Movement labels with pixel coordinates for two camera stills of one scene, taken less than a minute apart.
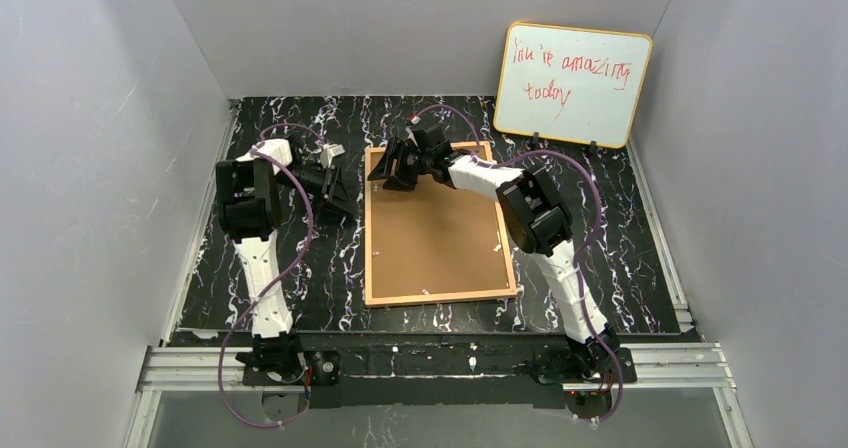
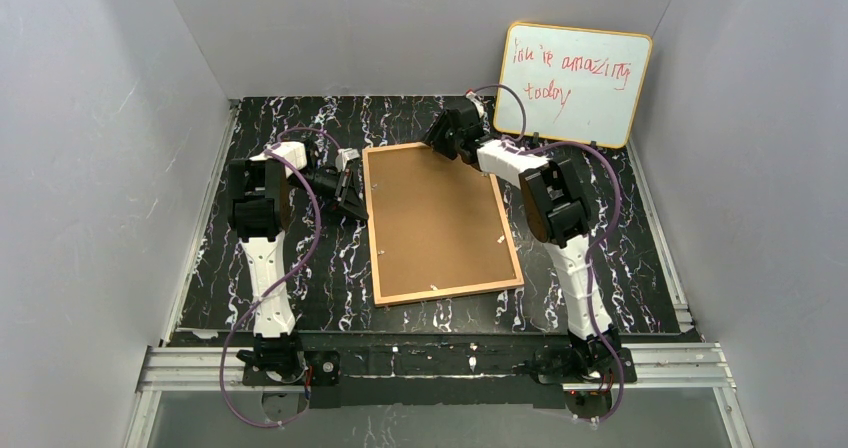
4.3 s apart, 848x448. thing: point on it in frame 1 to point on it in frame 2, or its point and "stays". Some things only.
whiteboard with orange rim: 571,84 stays
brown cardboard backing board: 436,239 stays
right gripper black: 405,159 to 448,136
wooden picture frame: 436,243 stays
